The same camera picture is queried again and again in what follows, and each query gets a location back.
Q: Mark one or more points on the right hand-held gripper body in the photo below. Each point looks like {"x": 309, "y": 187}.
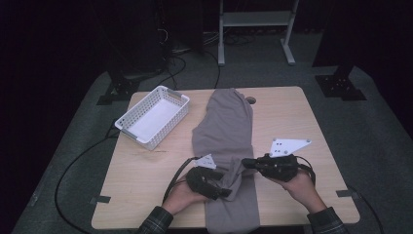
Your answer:
{"x": 281, "y": 167}

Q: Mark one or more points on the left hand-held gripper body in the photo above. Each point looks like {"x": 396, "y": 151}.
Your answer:
{"x": 199, "y": 180}

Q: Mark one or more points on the grey pants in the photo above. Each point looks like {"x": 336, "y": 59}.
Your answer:
{"x": 224, "y": 130}

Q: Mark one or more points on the person's left hand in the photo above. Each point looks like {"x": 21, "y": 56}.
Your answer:
{"x": 183, "y": 198}

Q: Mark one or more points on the person's right hand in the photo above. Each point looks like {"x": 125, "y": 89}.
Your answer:
{"x": 302, "y": 190}

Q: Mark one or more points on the grey tape strip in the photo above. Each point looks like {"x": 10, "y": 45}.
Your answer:
{"x": 100, "y": 199}
{"x": 347, "y": 193}

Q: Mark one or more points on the white plastic basket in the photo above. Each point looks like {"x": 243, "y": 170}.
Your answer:
{"x": 152, "y": 120}

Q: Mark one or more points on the black stand base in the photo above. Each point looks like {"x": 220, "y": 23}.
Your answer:
{"x": 118, "y": 89}
{"x": 339, "y": 86}

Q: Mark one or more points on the white metal stand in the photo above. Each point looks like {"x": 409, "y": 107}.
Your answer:
{"x": 255, "y": 19}

